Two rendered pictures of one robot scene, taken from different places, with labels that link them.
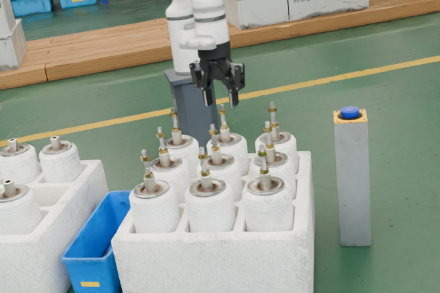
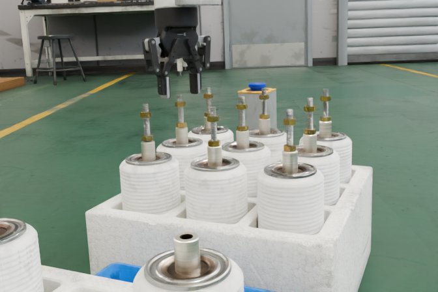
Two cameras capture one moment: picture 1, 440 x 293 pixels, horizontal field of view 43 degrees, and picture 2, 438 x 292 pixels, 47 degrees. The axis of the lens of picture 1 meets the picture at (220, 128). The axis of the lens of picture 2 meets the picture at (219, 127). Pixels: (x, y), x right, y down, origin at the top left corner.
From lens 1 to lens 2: 135 cm
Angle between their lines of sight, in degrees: 75
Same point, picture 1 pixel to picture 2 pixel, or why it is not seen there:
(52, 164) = (27, 259)
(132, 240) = (338, 233)
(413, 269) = not seen: hidden behind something
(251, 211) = (343, 159)
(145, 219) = (321, 203)
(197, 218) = (334, 182)
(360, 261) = not seen: hidden behind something
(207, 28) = not seen: outside the picture
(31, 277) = not seen: outside the picture
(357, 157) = (274, 126)
